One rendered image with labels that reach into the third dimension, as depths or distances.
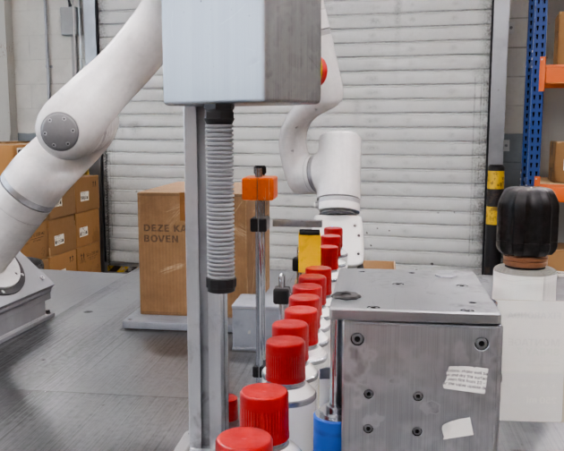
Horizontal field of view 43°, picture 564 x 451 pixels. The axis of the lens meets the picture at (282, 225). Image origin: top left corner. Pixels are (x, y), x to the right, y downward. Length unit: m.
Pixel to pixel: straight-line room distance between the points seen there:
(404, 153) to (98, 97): 4.09
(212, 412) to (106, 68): 0.70
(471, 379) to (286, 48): 0.43
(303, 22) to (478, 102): 4.51
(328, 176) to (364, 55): 4.02
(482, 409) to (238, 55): 0.46
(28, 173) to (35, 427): 0.54
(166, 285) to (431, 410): 1.15
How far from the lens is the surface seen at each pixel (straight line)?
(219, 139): 0.79
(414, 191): 5.33
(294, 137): 1.42
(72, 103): 1.39
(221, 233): 0.80
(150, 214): 1.58
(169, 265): 1.58
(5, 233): 1.53
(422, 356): 0.48
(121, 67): 1.40
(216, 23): 0.82
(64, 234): 5.15
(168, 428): 1.09
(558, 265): 4.77
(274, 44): 0.78
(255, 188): 0.94
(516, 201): 1.02
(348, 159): 1.39
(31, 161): 1.50
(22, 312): 1.63
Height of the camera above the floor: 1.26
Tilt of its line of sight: 8 degrees down
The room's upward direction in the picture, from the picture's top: straight up
